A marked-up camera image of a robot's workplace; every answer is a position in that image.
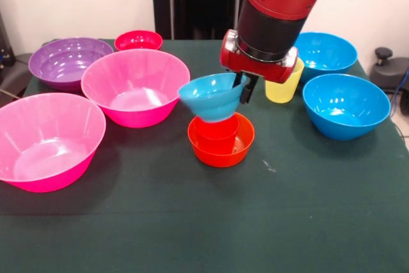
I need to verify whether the stack of small blue bowls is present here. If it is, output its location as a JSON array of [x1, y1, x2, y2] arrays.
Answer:
[[177, 72, 249, 123]]

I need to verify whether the black pedestal foot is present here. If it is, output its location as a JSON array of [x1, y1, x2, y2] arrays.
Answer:
[[370, 47, 409, 95], [0, 52, 33, 98]]

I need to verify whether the red cup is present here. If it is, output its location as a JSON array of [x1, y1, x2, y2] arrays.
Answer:
[[192, 115, 240, 153]]

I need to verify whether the large pink bowl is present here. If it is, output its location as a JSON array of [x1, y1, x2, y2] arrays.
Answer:
[[80, 49, 191, 129], [0, 92, 107, 194]]

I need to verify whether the blue cable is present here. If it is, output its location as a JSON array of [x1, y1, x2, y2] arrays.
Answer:
[[388, 68, 409, 117]]

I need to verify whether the large blue bowl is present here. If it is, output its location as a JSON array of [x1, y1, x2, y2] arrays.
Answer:
[[293, 31, 358, 84], [302, 73, 392, 141]]

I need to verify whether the purple bowl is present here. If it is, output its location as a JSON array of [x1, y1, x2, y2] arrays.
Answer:
[[27, 36, 115, 92]]

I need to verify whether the dark green table cloth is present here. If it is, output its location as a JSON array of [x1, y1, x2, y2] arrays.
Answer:
[[0, 38, 409, 273]]

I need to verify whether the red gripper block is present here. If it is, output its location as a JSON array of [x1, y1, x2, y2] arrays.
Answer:
[[219, 29, 300, 105]]

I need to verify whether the orange bowl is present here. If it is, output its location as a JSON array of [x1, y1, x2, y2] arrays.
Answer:
[[187, 112, 256, 168]]

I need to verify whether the small crimson bowl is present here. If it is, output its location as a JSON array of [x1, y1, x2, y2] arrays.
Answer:
[[114, 29, 164, 52]]

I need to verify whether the yellow cup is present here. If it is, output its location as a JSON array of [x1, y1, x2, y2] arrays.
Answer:
[[264, 58, 305, 104]]

